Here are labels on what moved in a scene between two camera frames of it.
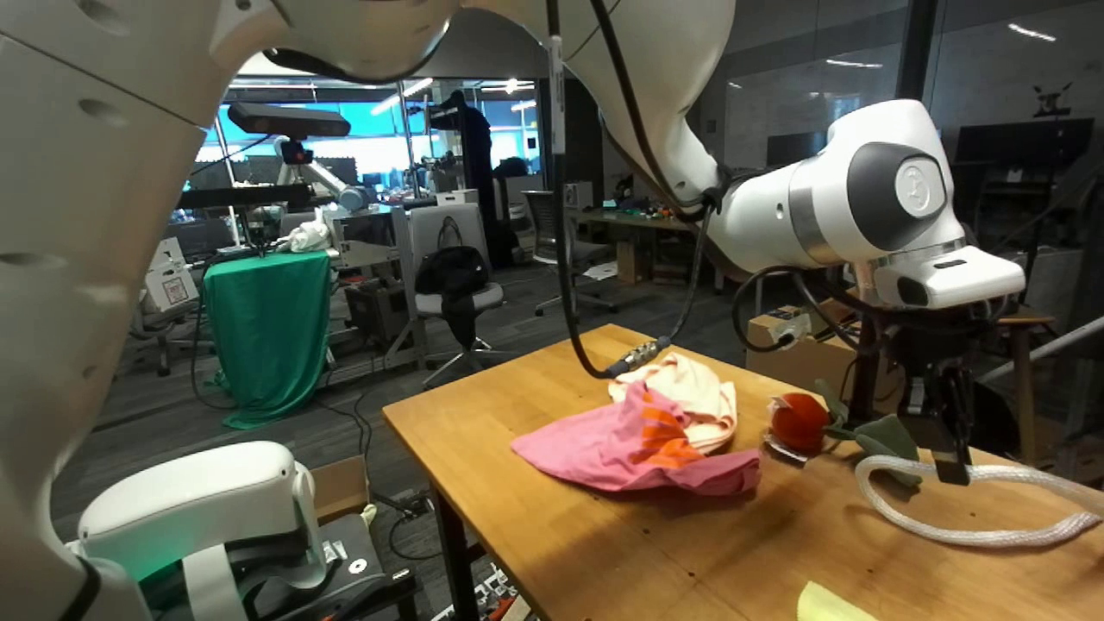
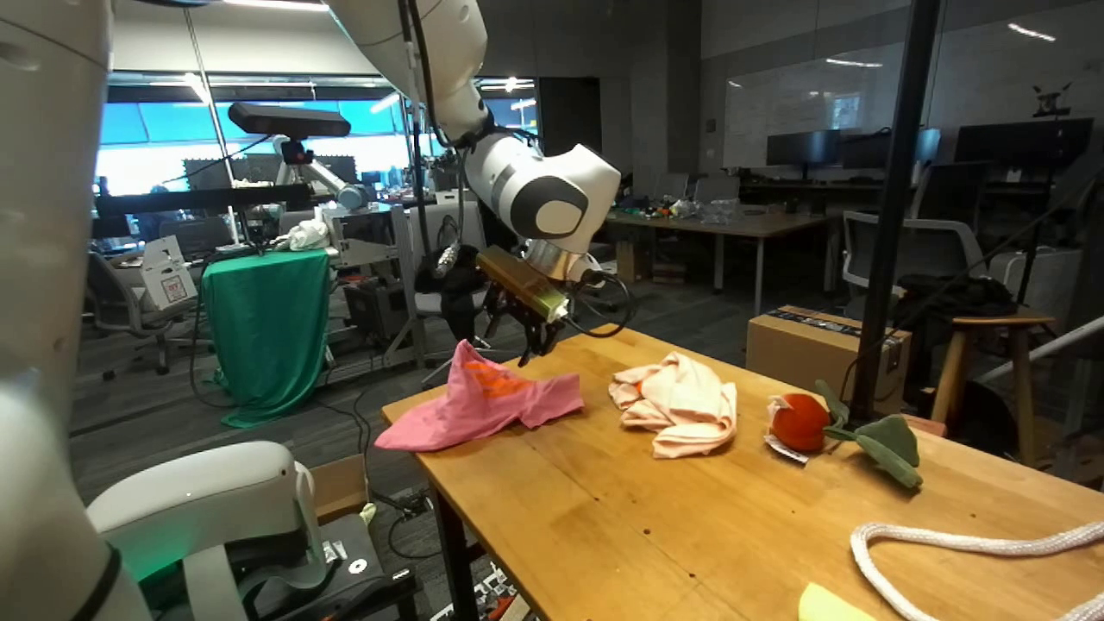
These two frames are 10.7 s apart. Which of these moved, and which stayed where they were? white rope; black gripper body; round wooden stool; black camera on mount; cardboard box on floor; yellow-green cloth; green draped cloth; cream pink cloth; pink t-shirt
Moved: black gripper body; pink t-shirt; white rope
Stayed: cream pink cloth; cardboard box on floor; green draped cloth; black camera on mount; round wooden stool; yellow-green cloth
